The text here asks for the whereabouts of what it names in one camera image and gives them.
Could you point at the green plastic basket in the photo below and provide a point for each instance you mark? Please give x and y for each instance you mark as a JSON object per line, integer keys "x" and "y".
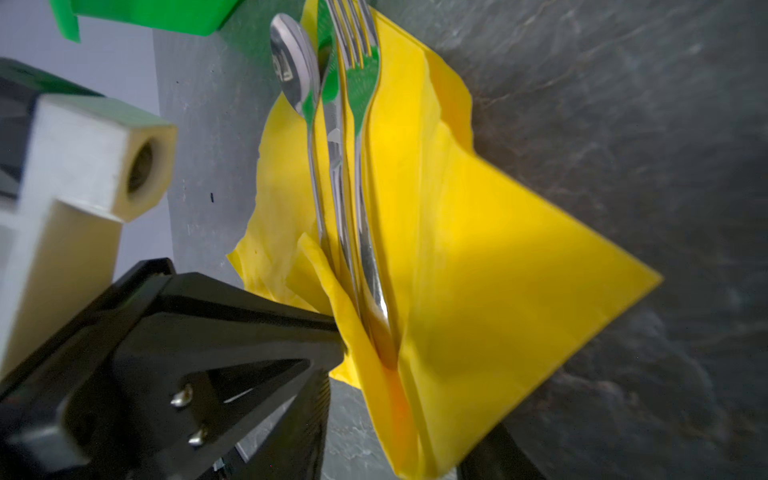
{"x": 196, "y": 17}

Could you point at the yellow paper napkin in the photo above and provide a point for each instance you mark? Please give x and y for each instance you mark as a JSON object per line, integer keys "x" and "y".
{"x": 492, "y": 287}

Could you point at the silver spoon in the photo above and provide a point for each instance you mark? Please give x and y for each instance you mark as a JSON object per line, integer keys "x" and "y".
{"x": 296, "y": 66}

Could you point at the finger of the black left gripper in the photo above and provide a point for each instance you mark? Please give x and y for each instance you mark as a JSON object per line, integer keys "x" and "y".
{"x": 162, "y": 376}

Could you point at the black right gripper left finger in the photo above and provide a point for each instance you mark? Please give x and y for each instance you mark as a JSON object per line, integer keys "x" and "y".
{"x": 295, "y": 447}

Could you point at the silver fork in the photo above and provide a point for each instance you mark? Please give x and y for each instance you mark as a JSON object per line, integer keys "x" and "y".
{"x": 358, "y": 43}

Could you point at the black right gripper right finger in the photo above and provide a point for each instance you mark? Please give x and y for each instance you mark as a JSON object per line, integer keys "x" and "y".
{"x": 497, "y": 456}

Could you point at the silver knife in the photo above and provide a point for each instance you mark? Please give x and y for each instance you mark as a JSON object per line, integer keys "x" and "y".
{"x": 331, "y": 95}

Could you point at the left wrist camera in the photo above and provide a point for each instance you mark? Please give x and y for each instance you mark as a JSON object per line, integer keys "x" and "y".
{"x": 76, "y": 166}

